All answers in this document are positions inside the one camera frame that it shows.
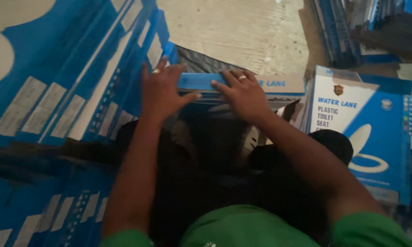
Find dark trousers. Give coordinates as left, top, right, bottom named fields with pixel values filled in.
left=115, top=115, right=354, bottom=247

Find person's left hand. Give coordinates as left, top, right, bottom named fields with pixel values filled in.
left=140, top=57, right=203, bottom=120

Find green shirt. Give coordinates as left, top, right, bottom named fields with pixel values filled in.
left=99, top=205, right=412, bottom=247

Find stack of blue cartons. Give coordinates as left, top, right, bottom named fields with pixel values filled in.
left=311, top=0, right=412, bottom=69

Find row of blue printed cartons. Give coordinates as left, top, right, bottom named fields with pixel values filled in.
left=0, top=165, right=119, bottom=247
left=0, top=0, right=179, bottom=149

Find black ribbed mat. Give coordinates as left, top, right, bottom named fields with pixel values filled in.
left=176, top=46, right=249, bottom=75

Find carton with seat picture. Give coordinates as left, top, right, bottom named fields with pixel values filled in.
left=300, top=65, right=412, bottom=206

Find person's right hand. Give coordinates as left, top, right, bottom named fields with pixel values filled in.
left=211, top=69, right=272, bottom=125

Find white perforated shoe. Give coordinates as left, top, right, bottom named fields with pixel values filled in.
left=240, top=125, right=261, bottom=159

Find blue white carton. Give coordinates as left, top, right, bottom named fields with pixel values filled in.
left=177, top=73, right=307, bottom=102

